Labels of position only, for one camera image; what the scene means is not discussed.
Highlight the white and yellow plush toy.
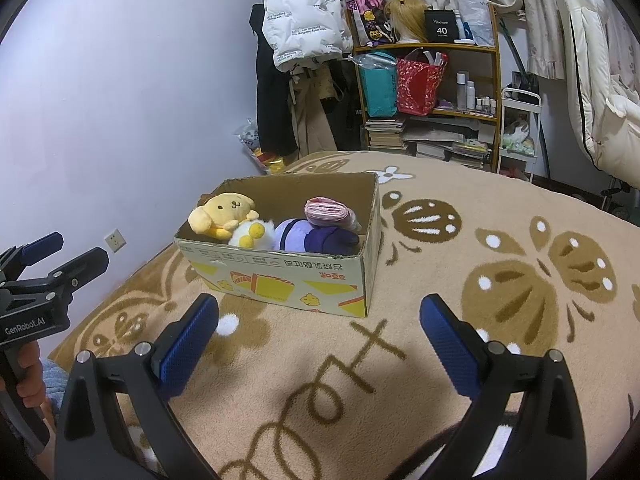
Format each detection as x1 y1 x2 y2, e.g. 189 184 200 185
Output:
227 217 276 250

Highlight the beige hanging garment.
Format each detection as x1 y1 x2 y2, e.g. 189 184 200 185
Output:
290 62 341 153

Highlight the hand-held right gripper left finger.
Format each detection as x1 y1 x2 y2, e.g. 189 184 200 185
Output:
54 292 221 480

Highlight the white trolley cart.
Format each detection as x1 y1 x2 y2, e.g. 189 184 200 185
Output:
497 85 543 181

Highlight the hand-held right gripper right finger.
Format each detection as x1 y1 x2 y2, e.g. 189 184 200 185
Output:
419 294 587 480

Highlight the yellow dog plush toy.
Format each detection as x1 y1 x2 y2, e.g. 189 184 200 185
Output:
187 191 261 240

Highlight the white padded chair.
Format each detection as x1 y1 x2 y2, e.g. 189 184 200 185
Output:
555 0 640 221

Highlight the black and pink printed bag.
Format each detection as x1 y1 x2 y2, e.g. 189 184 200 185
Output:
345 0 396 46

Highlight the cream curtain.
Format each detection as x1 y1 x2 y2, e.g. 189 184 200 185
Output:
320 0 581 81

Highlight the plastic bag of snacks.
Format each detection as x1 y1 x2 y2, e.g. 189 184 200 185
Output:
235 119 288 173

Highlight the white puffer jacket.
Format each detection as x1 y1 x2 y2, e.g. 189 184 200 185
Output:
262 0 355 73

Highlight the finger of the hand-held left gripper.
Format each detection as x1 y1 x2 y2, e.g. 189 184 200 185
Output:
0 231 65 281
30 246 110 301

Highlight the stack of books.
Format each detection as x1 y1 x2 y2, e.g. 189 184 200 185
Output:
364 117 408 153

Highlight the teal bag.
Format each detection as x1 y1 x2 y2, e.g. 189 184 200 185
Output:
357 51 399 117

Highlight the person's blue fuzzy garment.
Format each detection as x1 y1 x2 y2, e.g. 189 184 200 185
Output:
37 357 71 411

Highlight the clear plastic bag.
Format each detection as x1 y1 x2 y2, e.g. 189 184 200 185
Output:
452 0 496 47

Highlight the pale plastic bag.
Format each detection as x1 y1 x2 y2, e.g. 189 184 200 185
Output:
502 120 536 156

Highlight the pile of papers and magazines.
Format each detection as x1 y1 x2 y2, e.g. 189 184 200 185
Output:
402 120 493 168

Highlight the red patterned gift bag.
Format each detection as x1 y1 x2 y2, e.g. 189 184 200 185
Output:
396 47 448 117

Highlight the pink swirl roll plush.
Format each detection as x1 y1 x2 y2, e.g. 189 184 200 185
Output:
304 196 361 233

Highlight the beige patterned blanket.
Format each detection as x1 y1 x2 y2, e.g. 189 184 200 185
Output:
50 150 640 480

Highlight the purple plush toy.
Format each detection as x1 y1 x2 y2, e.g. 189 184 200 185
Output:
272 217 362 255

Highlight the person's left hand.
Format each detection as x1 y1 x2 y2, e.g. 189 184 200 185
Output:
15 342 46 402

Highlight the blonde wig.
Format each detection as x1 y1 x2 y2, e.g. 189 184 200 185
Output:
384 0 428 45

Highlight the black cardboard box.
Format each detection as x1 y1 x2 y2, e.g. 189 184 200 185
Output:
424 8 458 43

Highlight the black hanging coat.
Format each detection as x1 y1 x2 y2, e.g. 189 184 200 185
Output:
250 4 301 158

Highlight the wooden shelf rack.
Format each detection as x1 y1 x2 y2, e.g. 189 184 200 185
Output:
351 2 502 173

